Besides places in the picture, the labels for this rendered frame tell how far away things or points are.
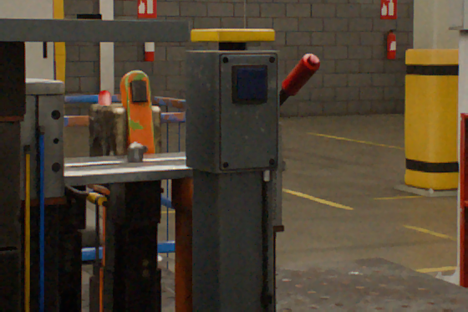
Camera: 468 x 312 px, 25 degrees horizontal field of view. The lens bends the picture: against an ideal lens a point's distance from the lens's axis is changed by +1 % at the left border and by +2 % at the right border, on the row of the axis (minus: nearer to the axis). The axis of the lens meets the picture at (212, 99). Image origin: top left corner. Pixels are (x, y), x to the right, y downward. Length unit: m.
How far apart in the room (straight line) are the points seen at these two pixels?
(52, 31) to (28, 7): 8.36
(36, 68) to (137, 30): 8.35
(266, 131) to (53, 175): 0.22
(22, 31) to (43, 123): 0.22
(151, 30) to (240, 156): 0.16
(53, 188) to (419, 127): 7.30
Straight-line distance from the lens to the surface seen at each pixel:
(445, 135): 8.23
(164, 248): 3.13
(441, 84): 8.19
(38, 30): 0.85
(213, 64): 0.95
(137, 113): 1.45
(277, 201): 1.18
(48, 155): 1.06
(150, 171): 1.23
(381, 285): 2.03
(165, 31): 0.89
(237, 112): 0.96
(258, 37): 0.97
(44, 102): 1.05
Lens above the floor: 1.15
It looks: 3 degrees down
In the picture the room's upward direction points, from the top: straight up
